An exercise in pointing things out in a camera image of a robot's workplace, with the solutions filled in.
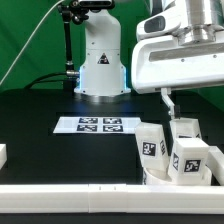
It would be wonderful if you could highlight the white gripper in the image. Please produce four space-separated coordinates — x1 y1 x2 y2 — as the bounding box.
131 33 224 119

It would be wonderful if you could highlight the white round stool seat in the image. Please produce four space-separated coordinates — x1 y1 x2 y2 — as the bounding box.
142 167 212 186

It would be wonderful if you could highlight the paper sheet with fiducial tags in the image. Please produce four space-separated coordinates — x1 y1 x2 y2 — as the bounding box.
54 117 141 134

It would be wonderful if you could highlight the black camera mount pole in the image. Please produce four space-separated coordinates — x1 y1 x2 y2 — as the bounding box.
58 0 88 78

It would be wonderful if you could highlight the black cable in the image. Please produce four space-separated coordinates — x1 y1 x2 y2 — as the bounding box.
23 72 79 90

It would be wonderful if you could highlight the white cable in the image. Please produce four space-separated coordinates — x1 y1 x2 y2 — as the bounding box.
0 0 65 86

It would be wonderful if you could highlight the white U-shaped obstacle wall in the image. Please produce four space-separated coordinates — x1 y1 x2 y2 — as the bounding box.
0 143 224 215

